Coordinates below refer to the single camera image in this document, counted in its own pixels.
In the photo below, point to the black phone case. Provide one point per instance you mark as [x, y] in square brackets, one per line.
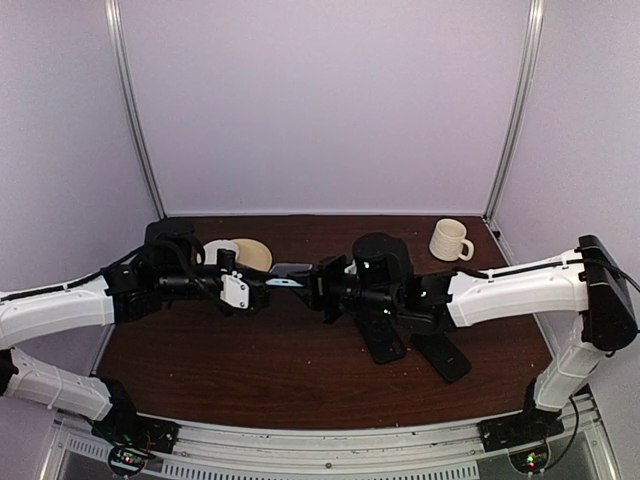
[448, 361]

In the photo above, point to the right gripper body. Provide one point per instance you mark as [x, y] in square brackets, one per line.
[329, 290]

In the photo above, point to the cream ribbed mug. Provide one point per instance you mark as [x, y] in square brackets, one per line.
[449, 242]

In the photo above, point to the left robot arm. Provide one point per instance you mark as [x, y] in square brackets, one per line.
[171, 265]

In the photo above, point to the black phone under blue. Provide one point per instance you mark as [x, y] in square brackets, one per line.
[381, 339]

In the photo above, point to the right aluminium post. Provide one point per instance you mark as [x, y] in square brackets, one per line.
[526, 74]

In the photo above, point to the left aluminium post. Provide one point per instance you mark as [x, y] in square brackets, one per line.
[117, 37]

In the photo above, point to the aluminium front rail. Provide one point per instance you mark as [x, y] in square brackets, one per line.
[452, 450]

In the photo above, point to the beige saucer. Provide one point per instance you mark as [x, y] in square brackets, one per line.
[253, 254]

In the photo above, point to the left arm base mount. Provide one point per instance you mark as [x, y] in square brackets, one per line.
[133, 437]

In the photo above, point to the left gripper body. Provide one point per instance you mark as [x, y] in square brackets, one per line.
[228, 259]

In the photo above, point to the light blue cased phone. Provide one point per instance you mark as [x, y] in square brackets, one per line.
[284, 283]

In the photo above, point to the aluminium post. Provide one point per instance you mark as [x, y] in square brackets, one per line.
[526, 74]
[117, 37]

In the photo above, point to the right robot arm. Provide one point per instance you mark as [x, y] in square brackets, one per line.
[378, 284]

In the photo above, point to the white teacup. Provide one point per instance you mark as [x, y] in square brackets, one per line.
[212, 248]

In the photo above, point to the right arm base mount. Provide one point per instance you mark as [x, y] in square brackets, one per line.
[529, 429]

